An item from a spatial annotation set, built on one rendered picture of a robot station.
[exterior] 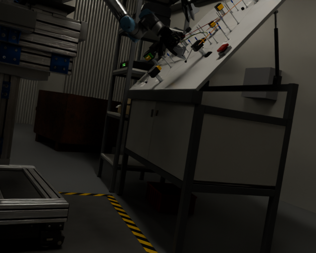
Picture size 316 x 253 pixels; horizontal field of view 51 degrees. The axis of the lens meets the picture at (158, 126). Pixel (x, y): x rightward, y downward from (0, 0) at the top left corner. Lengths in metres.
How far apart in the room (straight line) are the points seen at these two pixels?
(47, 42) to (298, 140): 2.75
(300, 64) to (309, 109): 0.50
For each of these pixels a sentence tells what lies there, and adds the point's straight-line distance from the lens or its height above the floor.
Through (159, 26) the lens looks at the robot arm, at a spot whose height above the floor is 1.21.
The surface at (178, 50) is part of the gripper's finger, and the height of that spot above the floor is 1.09.
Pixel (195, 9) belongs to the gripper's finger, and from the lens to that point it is 1.98.
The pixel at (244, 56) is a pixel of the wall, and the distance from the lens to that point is 4.42.
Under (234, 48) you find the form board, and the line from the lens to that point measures 1.77.
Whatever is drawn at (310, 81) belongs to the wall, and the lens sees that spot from 3.75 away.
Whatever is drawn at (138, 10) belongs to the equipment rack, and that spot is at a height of 1.52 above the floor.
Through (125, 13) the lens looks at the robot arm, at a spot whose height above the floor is 1.23.
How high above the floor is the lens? 0.74
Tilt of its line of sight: 3 degrees down
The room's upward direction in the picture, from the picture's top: 9 degrees clockwise
